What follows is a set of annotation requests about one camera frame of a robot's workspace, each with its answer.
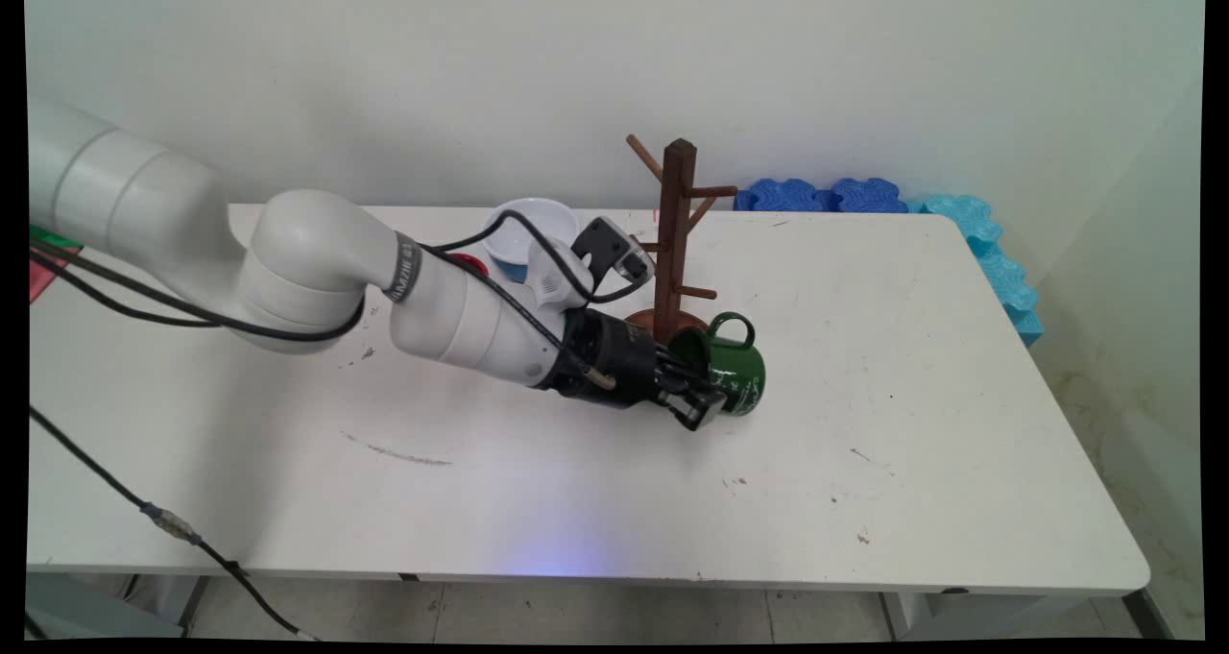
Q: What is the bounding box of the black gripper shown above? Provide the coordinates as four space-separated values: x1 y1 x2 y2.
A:
541 307 729 433

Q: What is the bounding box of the green enamel mug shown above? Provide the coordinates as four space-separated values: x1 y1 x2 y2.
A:
668 311 768 419

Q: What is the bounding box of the brown wooden mug tree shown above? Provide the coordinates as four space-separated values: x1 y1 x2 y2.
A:
622 133 739 345

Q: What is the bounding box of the dark blue foam tile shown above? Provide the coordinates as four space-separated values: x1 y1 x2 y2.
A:
734 178 832 213
830 177 909 215

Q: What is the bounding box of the blue bowl white inside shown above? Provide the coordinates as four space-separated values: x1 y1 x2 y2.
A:
482 197 583 284

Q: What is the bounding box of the light blue foam tile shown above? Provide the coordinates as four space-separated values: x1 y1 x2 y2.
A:
907 193 1046 349

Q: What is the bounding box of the red foam tile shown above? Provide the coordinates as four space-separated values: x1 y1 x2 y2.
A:
29 247 74 303

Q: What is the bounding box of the green foam tile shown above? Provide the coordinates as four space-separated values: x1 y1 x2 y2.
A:
29 225 85 254

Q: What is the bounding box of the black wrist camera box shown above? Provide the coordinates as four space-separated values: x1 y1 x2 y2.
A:
570 216 658 302

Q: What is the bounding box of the white ribbed camera mount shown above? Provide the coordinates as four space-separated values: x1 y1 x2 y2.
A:
522 239 597 311

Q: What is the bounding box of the grey table leg frame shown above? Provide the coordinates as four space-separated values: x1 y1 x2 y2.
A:
880 589 1169 642
27 573 208 640

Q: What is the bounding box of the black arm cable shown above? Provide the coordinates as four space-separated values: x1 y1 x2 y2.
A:
29 209 646 388

